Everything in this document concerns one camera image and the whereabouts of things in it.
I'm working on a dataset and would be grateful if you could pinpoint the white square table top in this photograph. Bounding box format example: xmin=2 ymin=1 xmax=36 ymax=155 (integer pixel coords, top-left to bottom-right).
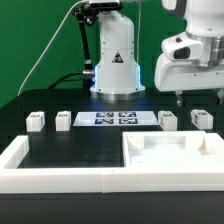
xmin=122 ymin=131 xmax=224 ymax=173

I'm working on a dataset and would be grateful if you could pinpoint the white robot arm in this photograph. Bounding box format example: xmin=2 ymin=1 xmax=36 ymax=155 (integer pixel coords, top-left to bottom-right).
xmin=89 ymin=0 xmax=224 ymax=100

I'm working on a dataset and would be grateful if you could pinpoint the white sheet with tags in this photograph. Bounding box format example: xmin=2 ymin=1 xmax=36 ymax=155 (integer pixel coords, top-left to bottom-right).
xmin=73 ymin=111 xmax=158 ymax=126

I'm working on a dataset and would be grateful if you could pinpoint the white U-shaped fence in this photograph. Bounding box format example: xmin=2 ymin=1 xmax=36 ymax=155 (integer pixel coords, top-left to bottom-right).
xmin=0 ymin=136 xmax=224 ymax=194

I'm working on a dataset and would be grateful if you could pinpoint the black cable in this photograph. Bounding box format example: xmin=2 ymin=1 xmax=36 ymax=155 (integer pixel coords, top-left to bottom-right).
xmin=48 ymin=72 xmax=85 ymax=90

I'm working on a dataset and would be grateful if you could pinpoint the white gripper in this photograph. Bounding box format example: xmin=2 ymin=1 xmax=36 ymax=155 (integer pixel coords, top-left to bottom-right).
xmin=154 ymin=33 xmax=224 ymax=107

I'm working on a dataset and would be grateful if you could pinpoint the white cable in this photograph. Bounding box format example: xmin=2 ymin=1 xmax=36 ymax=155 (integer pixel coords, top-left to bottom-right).
xmin=17 ymin=0 xmax=88 ymax=97

